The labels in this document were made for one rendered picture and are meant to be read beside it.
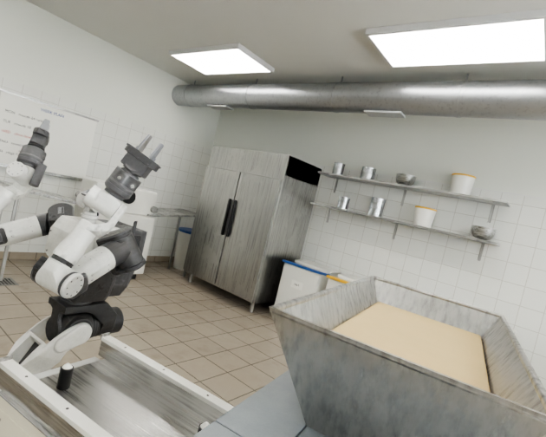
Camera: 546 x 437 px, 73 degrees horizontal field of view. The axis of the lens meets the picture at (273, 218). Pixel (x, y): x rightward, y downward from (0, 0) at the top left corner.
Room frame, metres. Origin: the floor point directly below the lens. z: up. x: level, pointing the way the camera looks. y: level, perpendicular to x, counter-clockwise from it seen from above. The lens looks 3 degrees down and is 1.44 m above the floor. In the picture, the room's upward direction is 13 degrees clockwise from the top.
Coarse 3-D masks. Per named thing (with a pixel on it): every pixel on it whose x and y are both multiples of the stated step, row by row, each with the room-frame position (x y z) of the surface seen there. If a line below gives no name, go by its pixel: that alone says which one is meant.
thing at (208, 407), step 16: (112, 336) 1.16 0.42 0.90; (112, 352) 1.12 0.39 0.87; (128, 352) 1.09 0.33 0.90; (128, 368) 1.08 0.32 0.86; (144, 368) 1.05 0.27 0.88; (160, 368) 1.04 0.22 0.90; (160, 384) 1.02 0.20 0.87; (176, 384) 0.99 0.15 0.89; (192, 384) 1.00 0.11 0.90; (176, 400) 0.99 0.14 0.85; (192, 400) 0.96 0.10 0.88; (208, 400) 0.94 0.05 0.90; (208, 416) 0.94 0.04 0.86
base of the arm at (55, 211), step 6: (60, 204) 1.55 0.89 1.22; (66, 204) 1.56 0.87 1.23; (48, 210) 1.51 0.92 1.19; (54, 210) 1.52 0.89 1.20; (60, 210) 1.52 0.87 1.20; (66, 210) 1.53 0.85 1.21; (72, 210) 1.54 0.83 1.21; (48, 216) 1.48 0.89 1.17; (54, 216) 1.49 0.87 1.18; (60, 216) 1.49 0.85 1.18; (54, 222) 1.48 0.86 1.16
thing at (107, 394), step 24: (48, 384) 0.94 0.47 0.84; (72, 384) 0.96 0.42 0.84; (96, 384) 0.99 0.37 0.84; (120, 384) 1.02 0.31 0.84; (144, 384) 1.04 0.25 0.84; (0, 408) 0.85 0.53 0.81; (96, 408) 0.89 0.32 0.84; (120, 408) 0.91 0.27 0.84; (144, 408) 0.93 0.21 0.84; (168, 408) 0.96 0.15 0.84; (0, 432) 0.84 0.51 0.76; (24, 432) 0.80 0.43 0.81; (48, 432) 0.78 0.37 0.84; (120, 432) 0.83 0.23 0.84; (144, 432) 0.85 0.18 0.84; (168, 432) 0.87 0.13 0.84; (192, 432) 0.89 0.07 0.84
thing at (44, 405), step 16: (0, 368) 0.89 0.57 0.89; (16, 368) 0.88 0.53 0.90; (0, 384) 0.88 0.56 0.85; (16, 384) 0.85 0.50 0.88; (32, 384) 0.83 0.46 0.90; (16, 400) 0.84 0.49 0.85; (32, 400) 0.82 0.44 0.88; (48, 400) 0.79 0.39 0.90; (64, 400) 0.81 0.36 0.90; (32, 416) 0.81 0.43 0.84; (48, 416) 0.79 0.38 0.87; (64, 416) 0.76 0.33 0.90; (80, 416) 0.76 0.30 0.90; (64, 432) 0.76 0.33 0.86; (80, 432) 0.73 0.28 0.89; (96, 432) 0.73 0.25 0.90
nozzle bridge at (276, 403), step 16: (272, 384) 0.53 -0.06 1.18; (288, 384) 0.54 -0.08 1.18; (256, 400) 0.48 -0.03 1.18; (272, 400) 0.49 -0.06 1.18; (288, 400) 0.50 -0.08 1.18; (224, 416) 0.43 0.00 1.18; (240, 416) 0.44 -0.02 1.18; (256, 416) 0.44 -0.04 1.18; (272, 416) 0.45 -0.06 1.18; (288, 416) 0.46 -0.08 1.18; (208, 432) 0.39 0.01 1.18; (224, 432) 0.40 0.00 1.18; (240, 432) 0.41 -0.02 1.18; (256, 432) 0.41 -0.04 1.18; (272, 432) 0.42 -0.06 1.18; (288, 432) 0.43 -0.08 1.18; (304, 432) 0.44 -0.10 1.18
